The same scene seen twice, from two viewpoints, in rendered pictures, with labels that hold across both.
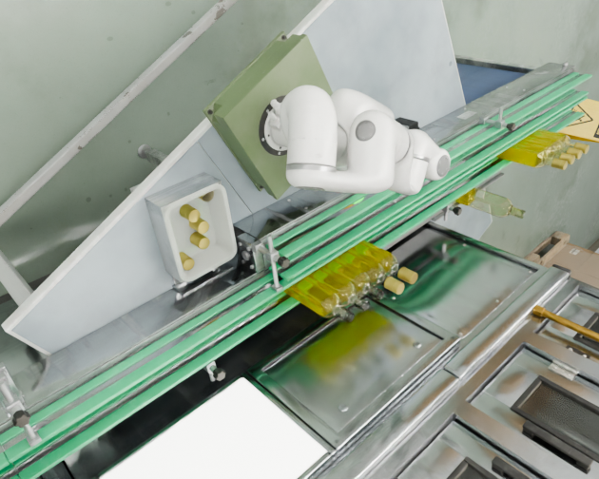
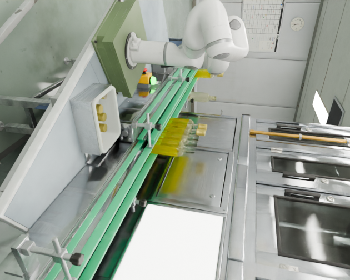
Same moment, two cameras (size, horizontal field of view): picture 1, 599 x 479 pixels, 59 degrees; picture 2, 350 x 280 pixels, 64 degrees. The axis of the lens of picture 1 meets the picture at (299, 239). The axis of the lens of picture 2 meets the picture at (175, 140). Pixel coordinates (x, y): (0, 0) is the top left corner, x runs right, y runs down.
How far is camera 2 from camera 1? 67 cm
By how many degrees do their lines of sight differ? 31
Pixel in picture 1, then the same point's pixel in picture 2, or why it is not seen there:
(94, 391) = (85, 235)
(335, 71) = not seen: hidden behind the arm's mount
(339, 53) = not seen: hidden behind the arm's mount
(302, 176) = (225, 45)
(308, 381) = (184, 192)
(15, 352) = not seen: outside the picture
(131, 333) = (83, 194)
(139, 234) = (68, 126)
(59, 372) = (49, 235)
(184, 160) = (85, 74)
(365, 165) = (240, 42)
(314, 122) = (223, 15)
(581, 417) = (296, 164)
